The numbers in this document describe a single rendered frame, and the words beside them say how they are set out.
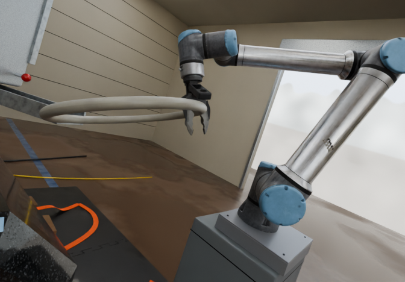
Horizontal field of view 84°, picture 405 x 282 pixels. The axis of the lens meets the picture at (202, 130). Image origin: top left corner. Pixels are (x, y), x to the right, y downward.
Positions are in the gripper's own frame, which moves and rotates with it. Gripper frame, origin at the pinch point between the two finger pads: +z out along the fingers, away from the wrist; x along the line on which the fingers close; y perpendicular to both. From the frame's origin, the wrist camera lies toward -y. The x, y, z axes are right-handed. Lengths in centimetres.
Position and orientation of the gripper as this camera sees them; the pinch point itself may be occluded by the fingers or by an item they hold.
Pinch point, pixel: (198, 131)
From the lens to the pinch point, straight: 82.8
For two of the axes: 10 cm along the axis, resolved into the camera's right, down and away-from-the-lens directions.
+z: 0.8, 10.0, -0.1
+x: -9.3, 0.7, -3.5
